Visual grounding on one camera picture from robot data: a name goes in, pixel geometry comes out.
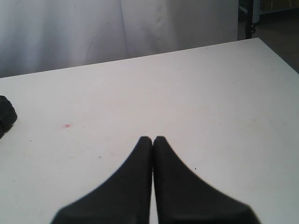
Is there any black plastic tool case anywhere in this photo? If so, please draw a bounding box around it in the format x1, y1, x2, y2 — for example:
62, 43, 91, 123
0, 96, 18, 138

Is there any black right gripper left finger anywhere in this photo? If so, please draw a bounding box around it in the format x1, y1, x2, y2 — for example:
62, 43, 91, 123
52, 136, 152, 224

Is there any white backdrop curtain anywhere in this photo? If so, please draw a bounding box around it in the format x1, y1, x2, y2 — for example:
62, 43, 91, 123
0, 0, 239, 77

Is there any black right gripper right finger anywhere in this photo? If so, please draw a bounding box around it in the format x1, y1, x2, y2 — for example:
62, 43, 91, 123
153, 136, 260, 224

